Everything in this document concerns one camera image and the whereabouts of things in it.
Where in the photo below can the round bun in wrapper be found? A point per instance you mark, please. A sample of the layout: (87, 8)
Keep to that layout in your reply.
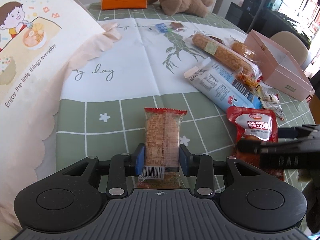
(242, 50)

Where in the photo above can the red white snack pouch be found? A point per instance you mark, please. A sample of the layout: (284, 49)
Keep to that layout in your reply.
(257, 125)

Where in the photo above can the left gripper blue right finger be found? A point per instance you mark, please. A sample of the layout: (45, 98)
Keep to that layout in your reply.
(184, 159)

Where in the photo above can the white red snack packet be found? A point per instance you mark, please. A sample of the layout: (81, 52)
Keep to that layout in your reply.
(271, 101)

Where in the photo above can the green checked tablecloth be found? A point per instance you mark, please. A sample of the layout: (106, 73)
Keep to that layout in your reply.
(102, 104)

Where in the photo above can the beige chair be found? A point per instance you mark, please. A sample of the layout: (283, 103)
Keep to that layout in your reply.
(292, 44)

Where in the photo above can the black cabinet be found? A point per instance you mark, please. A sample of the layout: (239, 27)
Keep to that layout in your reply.
(252, 14)

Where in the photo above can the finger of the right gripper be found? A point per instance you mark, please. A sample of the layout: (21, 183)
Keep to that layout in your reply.
(258, 147)
(299, 131)

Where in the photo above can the long corn stick bag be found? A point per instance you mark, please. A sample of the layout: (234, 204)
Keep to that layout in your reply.
(225, 55)

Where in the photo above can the cartoon print paper bag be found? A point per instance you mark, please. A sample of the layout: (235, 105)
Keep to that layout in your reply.
(42, 42)

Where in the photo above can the blue lollipop packet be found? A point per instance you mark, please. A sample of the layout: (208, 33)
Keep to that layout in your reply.
(161, 28)

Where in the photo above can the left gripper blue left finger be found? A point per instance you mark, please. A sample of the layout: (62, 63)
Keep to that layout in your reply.
(138, 159)

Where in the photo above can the small orange candy packet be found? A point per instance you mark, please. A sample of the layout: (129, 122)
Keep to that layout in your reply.
(250, 83)

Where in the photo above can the brown chocolate lollipop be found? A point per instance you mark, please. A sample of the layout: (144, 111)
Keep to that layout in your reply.
(177, 26)

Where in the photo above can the pink cardboard box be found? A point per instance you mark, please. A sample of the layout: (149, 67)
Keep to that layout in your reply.
(279, 68)

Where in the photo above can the orange cracker packet red ends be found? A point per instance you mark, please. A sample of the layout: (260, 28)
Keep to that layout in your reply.
(162, 143)

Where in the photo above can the blue white biscuit bag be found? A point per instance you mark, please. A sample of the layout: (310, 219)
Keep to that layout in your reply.
(219, 84)

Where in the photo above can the brown teddy bear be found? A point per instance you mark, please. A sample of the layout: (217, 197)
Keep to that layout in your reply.
(198, 8)

